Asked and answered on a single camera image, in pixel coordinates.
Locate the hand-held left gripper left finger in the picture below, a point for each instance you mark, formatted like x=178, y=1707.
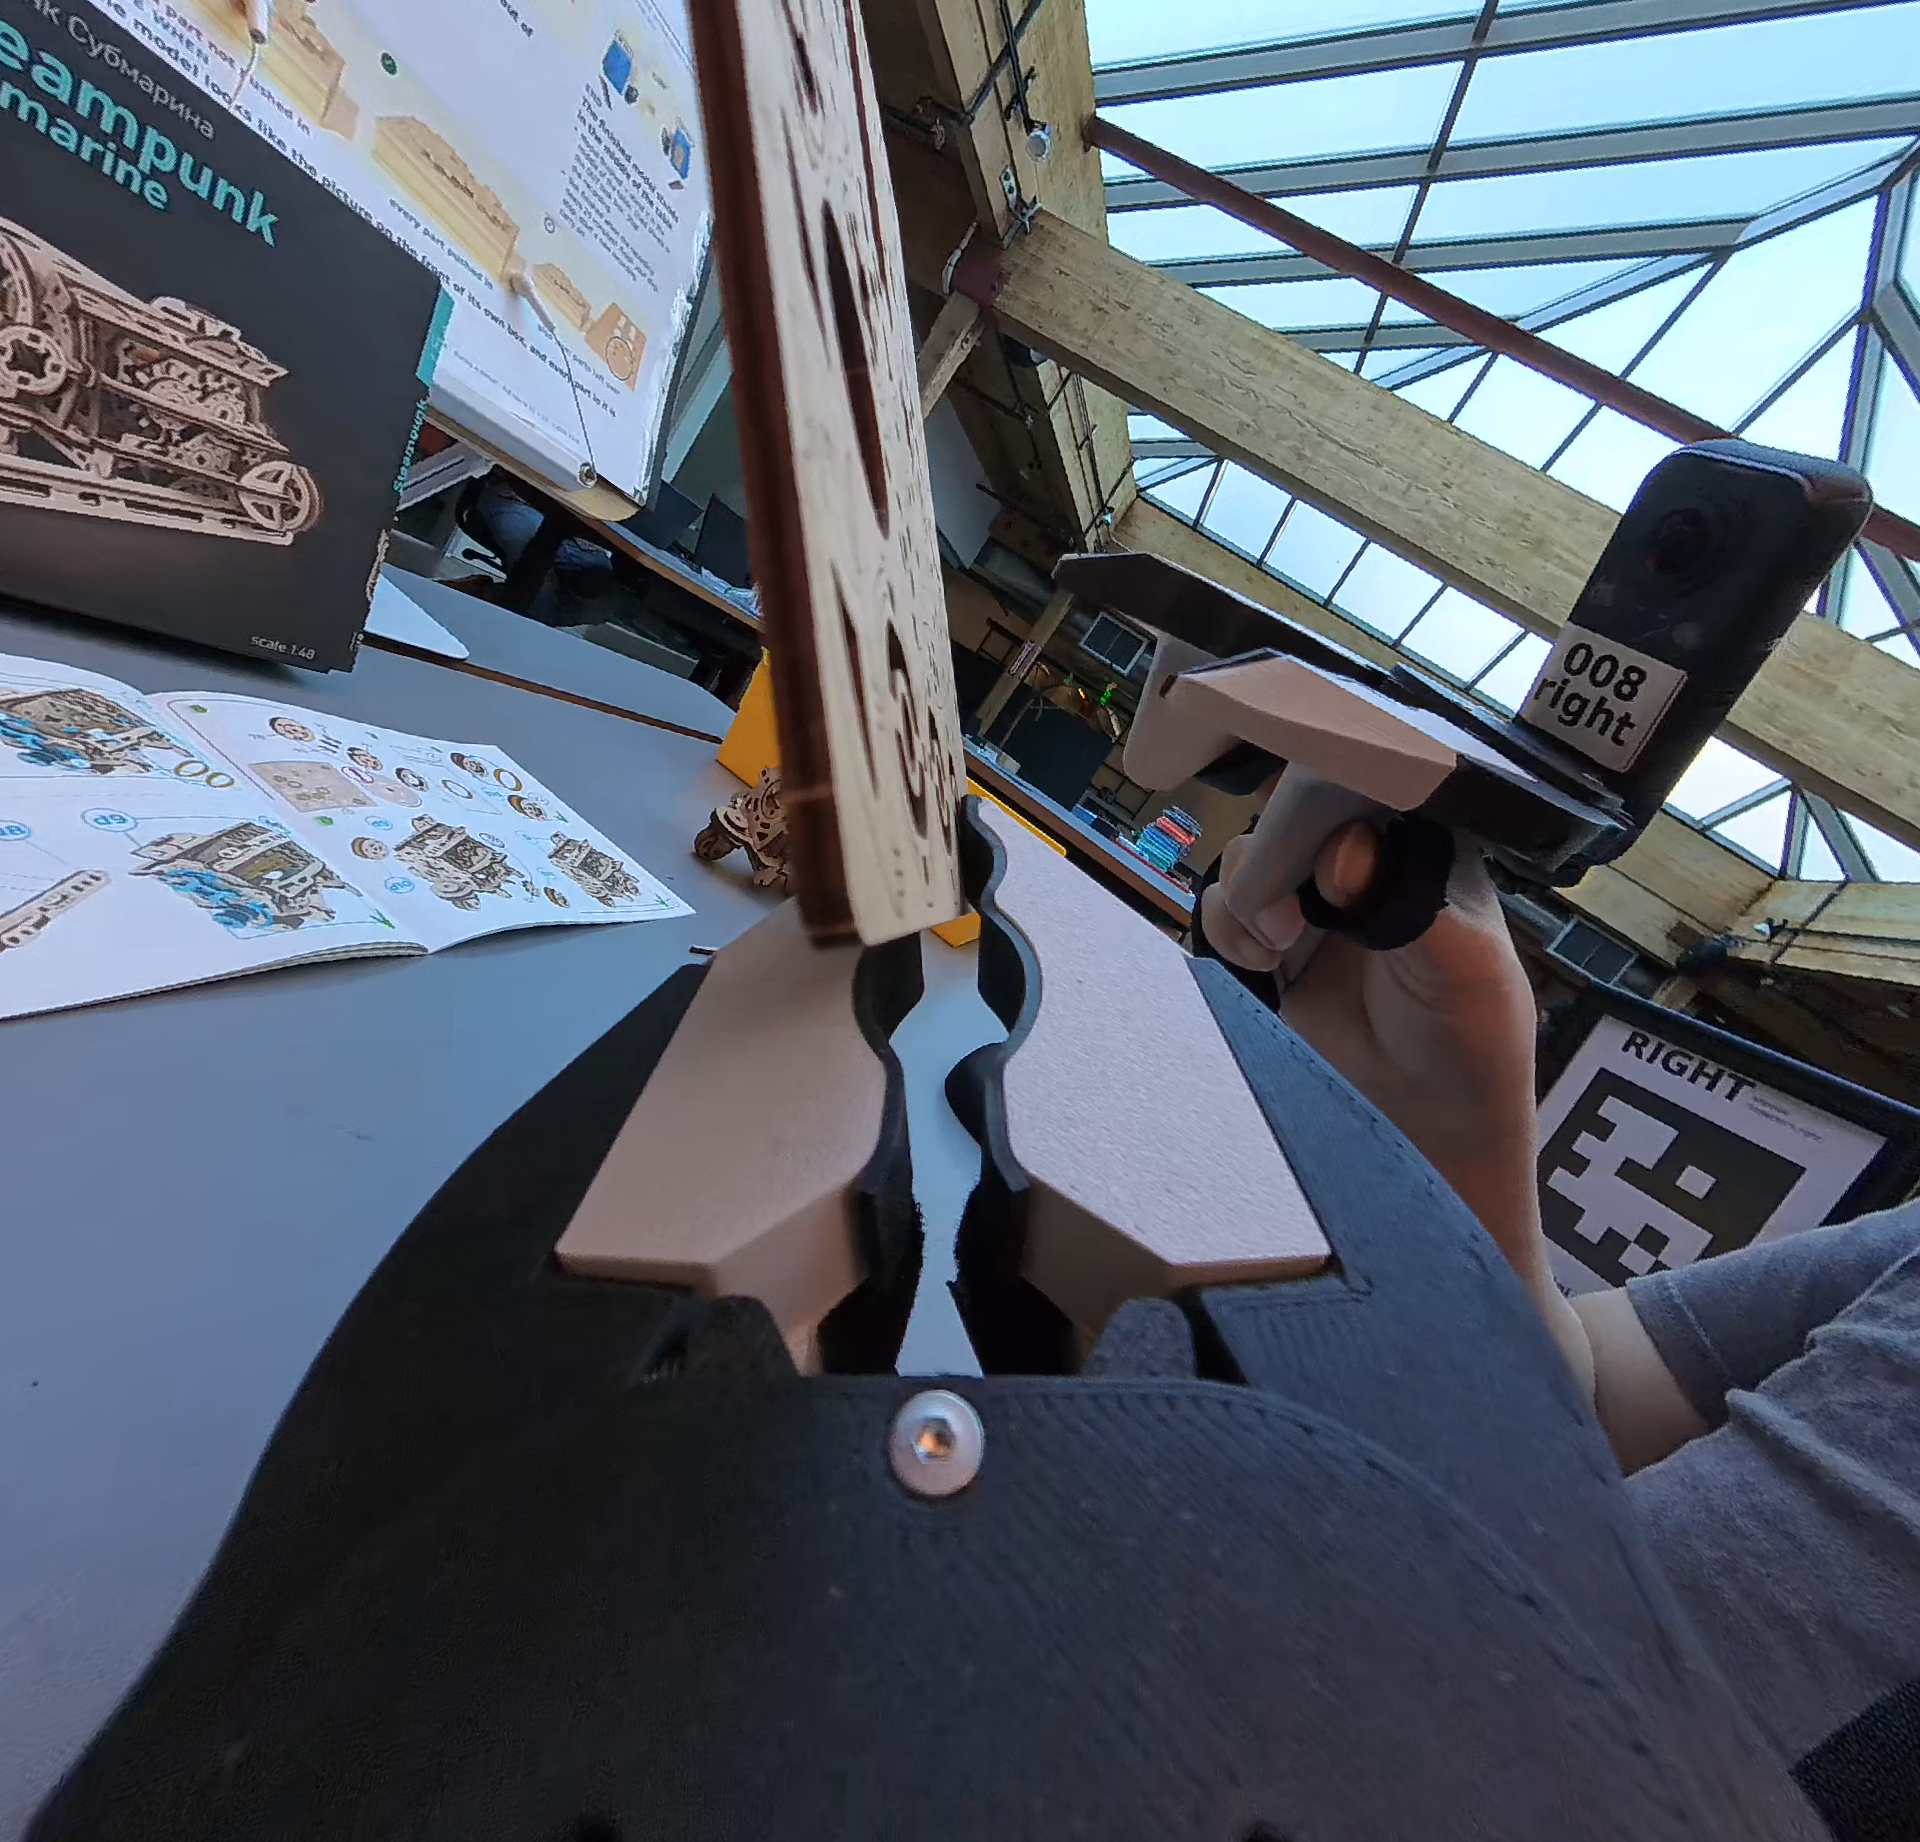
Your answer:
x=721, y=1108

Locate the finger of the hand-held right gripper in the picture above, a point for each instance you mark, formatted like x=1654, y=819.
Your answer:
x=1305, y=724
x=1141, y=589

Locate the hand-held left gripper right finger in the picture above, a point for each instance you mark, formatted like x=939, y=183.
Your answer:
x=1146, y=1108

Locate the laser-cut wooden parts sheet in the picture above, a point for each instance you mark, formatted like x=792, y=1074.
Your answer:
x=750, y=373

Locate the partly built wooden model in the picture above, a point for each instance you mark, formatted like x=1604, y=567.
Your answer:
x=756, y=823

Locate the model instruction booklet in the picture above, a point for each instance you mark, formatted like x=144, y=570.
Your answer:
x=300, y=882

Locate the black model kit box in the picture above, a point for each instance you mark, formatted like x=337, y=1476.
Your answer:
x=196, y=250

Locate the person's right hand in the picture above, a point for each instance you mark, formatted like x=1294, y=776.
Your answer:
x=1395, y=1002

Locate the yellow plastic bin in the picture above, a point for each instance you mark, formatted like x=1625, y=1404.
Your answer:
x=746, y=740

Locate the framed marker sign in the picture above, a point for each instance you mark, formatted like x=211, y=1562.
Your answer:
x=1651, y=1168

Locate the instruction poster board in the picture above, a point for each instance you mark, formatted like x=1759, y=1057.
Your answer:
x=495, y=221

